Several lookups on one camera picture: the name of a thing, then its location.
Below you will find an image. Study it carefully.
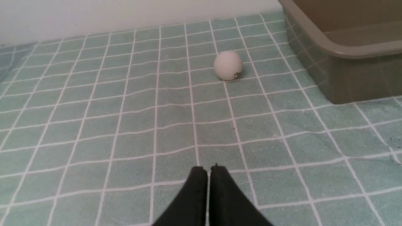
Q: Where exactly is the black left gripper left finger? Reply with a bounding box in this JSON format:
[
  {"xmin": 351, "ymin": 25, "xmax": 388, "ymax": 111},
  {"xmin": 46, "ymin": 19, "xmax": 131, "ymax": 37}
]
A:
[{"xmin": 153, "ymin": 166, "xmax": 208, "ymax": 226}]

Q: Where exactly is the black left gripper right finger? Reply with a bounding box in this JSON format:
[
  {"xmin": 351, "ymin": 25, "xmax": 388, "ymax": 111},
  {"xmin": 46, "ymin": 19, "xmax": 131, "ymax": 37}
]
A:
[{"xmin": 209, "ymin": 165, "xmax": 272, "ymax": 226}]

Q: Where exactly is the white ping-pong ball with print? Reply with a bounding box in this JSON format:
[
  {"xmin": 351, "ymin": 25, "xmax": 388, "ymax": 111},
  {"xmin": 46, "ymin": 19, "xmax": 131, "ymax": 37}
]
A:
[{"xmin": 214, "ymin": 51, "xmax": 243, "ymax": 81}]

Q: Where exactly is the green checked table mat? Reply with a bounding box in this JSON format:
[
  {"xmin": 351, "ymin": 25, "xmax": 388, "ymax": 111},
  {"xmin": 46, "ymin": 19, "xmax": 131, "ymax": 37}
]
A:
[{"xmin": 1, "ymin": 11, "xmax": 401, "ymax": 226}]

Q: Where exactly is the olive plastic storage bin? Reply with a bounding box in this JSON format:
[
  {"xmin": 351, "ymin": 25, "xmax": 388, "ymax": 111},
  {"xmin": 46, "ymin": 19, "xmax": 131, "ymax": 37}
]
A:
[{"xmin": 280, "ymin": 0, "xmax": 402, "ymax": 104}]

